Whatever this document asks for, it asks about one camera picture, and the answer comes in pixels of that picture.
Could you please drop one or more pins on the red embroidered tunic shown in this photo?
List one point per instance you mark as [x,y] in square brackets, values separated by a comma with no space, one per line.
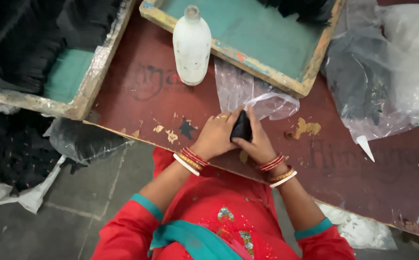
[227,213]

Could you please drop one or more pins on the heap of white cloth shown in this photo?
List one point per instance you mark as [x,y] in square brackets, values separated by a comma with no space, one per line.
[361,229]

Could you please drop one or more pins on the white woven sack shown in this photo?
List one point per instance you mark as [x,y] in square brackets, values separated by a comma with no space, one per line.
[29,196]

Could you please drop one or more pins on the red bangles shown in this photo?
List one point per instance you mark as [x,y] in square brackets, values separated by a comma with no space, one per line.
[271,163]
[196,156]

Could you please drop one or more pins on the white plastic bottle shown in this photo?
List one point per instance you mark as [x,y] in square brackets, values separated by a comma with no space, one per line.
[192,47]

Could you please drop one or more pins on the black cloth piece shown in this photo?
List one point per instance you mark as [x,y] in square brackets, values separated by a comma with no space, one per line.
[241,127]

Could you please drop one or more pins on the gold bangle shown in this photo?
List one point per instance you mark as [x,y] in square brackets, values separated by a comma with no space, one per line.
[281,176]
[190,162]

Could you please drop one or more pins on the black fabric piece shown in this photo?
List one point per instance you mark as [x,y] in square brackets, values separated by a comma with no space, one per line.
[299,9]

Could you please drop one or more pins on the heap of black fabric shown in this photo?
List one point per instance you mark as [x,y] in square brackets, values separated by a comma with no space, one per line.
[21,39]

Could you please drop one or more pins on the crumpled clear plastic sheet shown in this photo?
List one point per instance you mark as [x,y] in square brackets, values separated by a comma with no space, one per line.
[83,141]

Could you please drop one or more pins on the small clear plastic bag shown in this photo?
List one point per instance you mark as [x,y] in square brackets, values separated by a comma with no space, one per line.
[245,92]

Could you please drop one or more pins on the black speckled fabric heap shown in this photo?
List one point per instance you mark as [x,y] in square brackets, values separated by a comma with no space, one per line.
[18,151]

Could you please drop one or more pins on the white pointed plastic scrap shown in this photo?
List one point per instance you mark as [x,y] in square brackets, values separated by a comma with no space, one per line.
[365,146]

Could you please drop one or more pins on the teal scarf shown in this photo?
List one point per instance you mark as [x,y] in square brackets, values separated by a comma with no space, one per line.
[191,240]

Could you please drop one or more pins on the person's right hand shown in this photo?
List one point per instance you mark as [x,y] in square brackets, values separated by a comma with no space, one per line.
[259,146]

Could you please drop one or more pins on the large clear plastic bag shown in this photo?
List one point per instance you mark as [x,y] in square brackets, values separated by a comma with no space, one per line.
[383,76]

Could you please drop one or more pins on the person's left hand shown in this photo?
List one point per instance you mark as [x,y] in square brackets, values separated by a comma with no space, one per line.
[215,136]

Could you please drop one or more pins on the wooden tray with teal base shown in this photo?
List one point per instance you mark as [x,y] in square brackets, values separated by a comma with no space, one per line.
[245,32]
[72,76]

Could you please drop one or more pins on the white bangle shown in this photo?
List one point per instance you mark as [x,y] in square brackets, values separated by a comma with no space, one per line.
[284,179]
[186,165]

